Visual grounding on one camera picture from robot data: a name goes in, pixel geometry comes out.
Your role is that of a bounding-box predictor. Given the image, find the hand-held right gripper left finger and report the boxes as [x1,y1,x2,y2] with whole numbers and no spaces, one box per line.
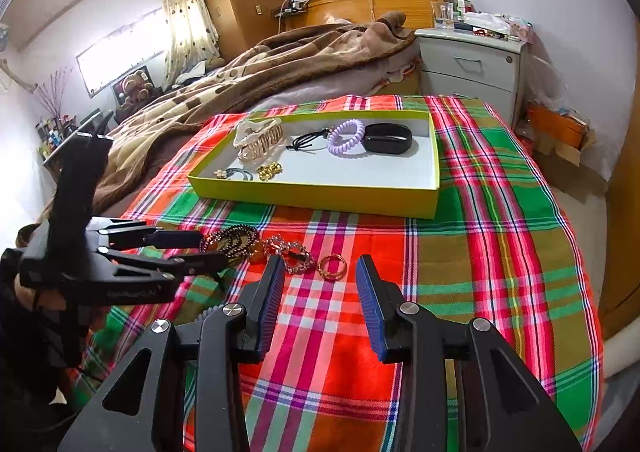
[57,254,287,452]

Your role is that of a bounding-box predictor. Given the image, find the clear crystal bracelet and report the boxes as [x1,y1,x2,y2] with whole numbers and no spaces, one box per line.
[262,234,317,276]

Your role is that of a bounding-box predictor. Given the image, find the person's left hand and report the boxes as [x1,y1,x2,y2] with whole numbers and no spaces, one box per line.
[13,226,67,315]

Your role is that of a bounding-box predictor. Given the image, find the black elastic hair tie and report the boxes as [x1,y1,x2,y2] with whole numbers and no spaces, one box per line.
[286,128,332,153]

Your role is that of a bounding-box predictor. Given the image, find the gold ring bangles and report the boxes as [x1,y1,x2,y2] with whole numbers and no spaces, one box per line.
[317,254,349,282]

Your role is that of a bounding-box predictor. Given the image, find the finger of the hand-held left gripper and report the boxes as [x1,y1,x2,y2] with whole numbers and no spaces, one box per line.
[90,218,202,250]
[97,247,229,284]

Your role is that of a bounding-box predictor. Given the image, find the orange cardboard box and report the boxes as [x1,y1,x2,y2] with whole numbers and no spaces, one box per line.
[525,102,596,168]

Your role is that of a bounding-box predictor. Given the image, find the grey bed sheet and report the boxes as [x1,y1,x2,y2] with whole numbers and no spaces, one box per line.
[250,57,421,114]

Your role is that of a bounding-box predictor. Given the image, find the brown teddy bear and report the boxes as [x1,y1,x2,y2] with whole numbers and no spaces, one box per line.
[112,67,161,113]

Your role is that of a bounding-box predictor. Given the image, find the white spiral hair tie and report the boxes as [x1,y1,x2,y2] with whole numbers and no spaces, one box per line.
[192,304,224,328]

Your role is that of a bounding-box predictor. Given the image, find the bright window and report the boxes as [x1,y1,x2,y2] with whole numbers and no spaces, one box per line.
[75,9,168,98]

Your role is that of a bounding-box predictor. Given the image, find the clear plastic bag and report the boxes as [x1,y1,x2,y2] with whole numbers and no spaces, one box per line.
[530,52,572,114]

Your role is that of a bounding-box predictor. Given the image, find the purple spiral hair tie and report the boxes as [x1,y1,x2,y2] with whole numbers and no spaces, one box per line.
[326,118,368,157]

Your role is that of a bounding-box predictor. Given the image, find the wooden door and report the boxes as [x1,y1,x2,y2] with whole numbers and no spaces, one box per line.
[597,0,640,340]

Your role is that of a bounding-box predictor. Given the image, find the dotted curtain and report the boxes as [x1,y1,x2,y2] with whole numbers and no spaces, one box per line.
[157,0,221,88]

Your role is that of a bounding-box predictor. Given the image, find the clear plastic hair claw clip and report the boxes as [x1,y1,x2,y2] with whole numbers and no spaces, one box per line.
[232,118,285,164]

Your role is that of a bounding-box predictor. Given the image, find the brown patterned blanket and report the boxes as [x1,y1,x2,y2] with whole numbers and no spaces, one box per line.
[37,12,418,223]

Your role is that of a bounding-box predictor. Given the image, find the power strip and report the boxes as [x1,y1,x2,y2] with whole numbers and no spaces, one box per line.
[272,0,306,18]

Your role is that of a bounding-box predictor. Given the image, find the black wristband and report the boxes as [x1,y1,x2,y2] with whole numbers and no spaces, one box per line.
[361,123,415,154]

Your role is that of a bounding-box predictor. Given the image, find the grey nightstand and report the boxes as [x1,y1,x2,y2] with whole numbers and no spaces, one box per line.
[415,27,531,125]

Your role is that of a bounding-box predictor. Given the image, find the pearl bead hair tie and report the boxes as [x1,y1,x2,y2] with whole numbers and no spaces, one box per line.
[212,166,257,182]

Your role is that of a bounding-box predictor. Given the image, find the shelf with bottles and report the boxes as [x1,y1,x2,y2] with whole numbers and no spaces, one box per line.
[35,109,113,183]

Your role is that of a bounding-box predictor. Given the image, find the yellow shallow cardboard box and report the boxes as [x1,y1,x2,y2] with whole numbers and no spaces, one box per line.
[187,111,441,220]

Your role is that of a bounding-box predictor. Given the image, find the wooden headboard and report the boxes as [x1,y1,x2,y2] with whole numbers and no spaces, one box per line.
[285,0,446,33]

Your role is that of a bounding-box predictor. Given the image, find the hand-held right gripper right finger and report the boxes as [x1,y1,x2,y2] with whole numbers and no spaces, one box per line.
[356,254,583,452]

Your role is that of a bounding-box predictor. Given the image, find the clear drinking glass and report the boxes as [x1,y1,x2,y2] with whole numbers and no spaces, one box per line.
[431,1,455,31]

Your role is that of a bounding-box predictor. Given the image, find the plaid bed cloth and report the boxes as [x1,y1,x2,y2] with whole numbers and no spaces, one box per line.
[70,94,606,452]

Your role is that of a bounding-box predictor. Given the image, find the pile of small nightstand clutter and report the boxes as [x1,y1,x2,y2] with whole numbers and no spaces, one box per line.
[454,0,536,43]

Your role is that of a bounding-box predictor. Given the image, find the dark beaded bracelet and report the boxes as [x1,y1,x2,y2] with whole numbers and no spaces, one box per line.
[199,224,261,266]

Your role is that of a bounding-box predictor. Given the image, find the dried branches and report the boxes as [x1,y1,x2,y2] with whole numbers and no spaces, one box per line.
[32,67,74,121]

